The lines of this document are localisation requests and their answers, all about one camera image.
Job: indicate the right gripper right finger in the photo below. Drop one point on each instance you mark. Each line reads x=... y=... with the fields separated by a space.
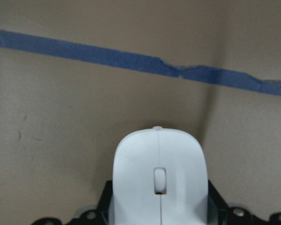
x=217 y=209

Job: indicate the white computer mouse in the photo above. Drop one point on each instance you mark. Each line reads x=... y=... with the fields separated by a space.
x=159 y=178

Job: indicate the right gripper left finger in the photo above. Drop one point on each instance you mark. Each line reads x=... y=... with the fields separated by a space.
x=103 y=210

